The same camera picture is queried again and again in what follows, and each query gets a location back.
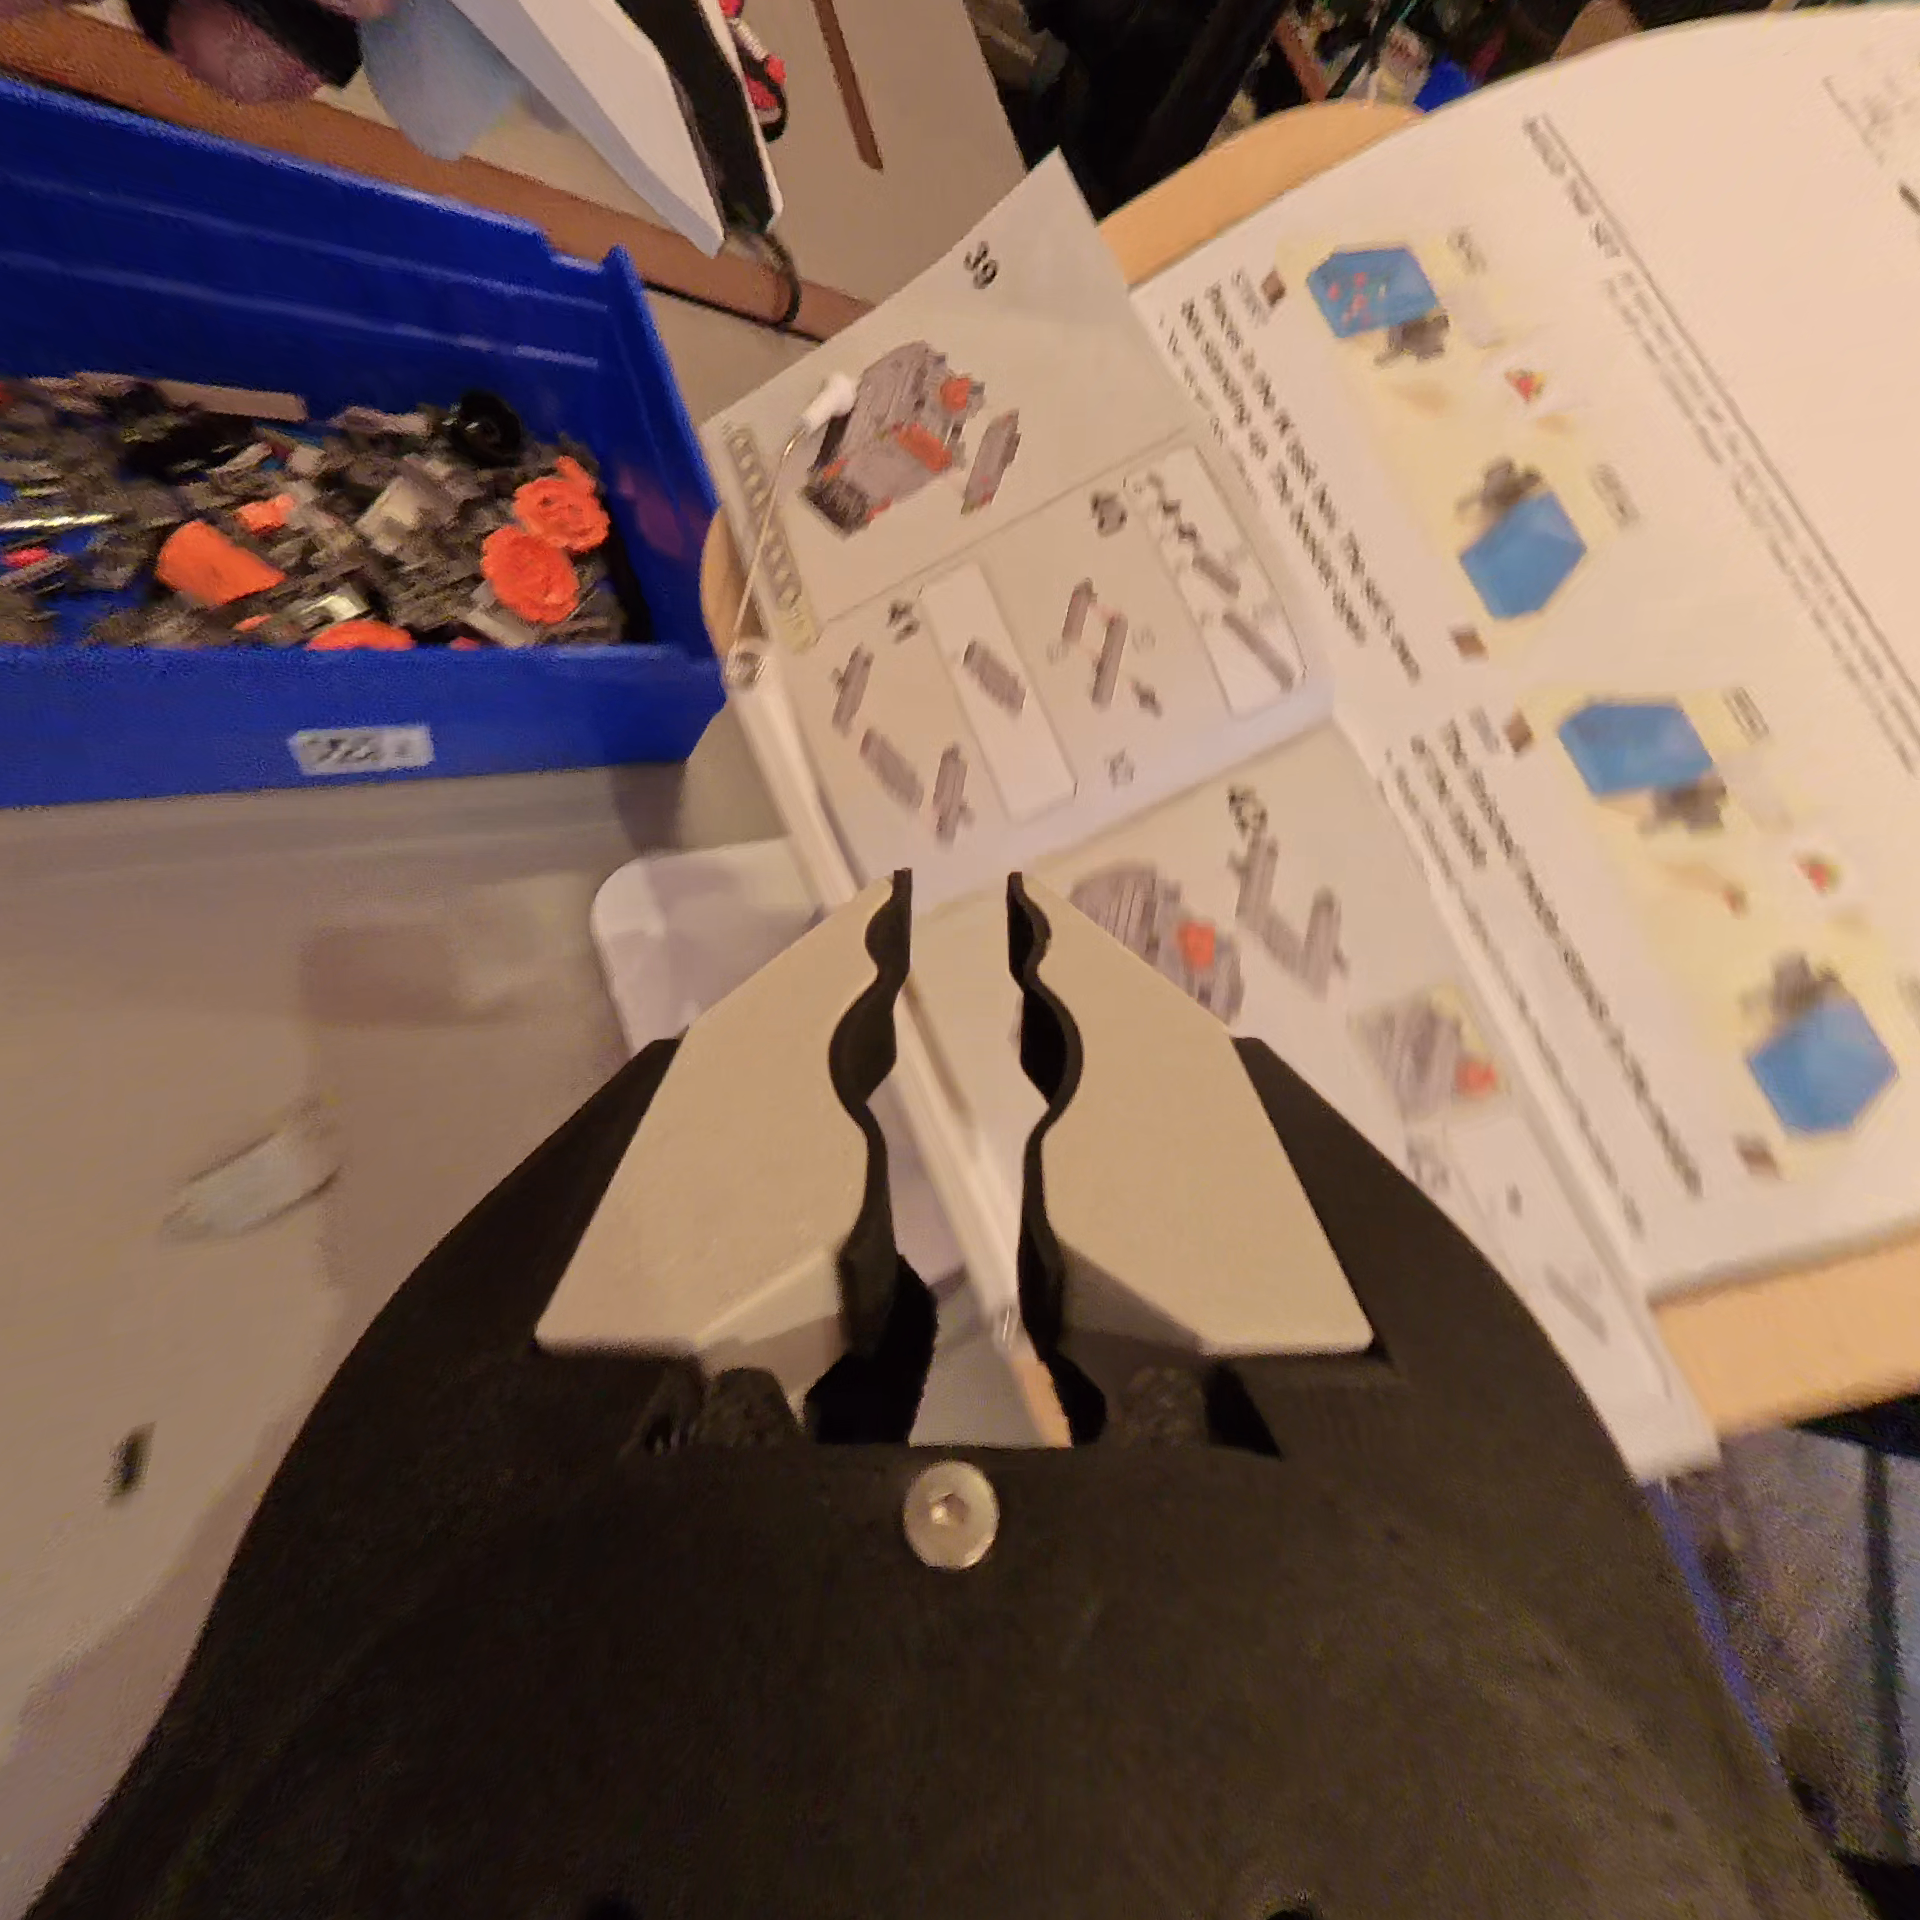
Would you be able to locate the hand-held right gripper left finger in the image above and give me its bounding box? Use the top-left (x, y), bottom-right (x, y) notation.
top-left (533, 866), bottom-right (939, 1398)

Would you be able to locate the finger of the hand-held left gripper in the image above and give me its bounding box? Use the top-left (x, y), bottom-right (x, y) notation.
top-left (449, 0), bottom-right (784, 257)

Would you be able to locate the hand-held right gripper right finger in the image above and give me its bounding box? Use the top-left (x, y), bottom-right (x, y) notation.
top-left (1006, 871), bottom-right (1377, 1374)

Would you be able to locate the instruction booklet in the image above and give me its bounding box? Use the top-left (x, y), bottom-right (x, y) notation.
top-left (697, 151), bottom-right (1720, 1480)

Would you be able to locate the pile of toy block pieces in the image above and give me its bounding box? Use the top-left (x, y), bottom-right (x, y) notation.
top-left (0, 368), bottom-right (633, 654)

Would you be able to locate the blue parts bin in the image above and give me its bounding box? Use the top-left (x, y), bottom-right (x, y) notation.
top-left (0, 76), bottom-right (730, 811)

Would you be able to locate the printed task sheet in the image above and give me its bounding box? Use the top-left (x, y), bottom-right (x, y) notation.
top-left (1131, 8), bottom-right (1920, 1308)

